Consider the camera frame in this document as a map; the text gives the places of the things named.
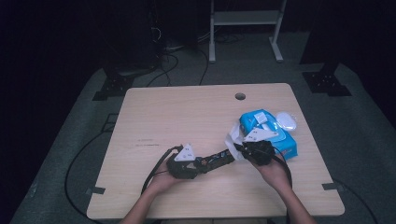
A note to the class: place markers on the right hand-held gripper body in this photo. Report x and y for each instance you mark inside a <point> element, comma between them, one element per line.
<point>258,152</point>

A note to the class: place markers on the person's left hand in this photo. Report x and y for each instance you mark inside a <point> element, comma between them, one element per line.
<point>163,183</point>

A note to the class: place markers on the person's right hand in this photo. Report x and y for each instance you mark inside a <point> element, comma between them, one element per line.
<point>274,174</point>

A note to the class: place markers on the dark cabinet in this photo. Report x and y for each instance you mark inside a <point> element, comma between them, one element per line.
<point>130,34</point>

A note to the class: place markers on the blue wet wipes pack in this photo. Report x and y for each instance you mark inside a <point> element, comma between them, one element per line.
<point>280,146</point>

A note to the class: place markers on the black stand base plate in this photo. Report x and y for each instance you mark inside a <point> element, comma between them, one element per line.
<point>327,84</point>
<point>113,87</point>

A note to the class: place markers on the black tape strip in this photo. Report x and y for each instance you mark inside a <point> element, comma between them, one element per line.
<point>96,190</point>
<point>331,186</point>

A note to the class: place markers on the white metal stand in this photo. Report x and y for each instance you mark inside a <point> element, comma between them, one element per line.
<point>246,17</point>

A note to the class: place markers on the white wet wipe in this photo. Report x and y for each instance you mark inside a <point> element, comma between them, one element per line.
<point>233,143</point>

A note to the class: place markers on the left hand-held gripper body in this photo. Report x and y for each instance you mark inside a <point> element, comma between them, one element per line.
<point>180,169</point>

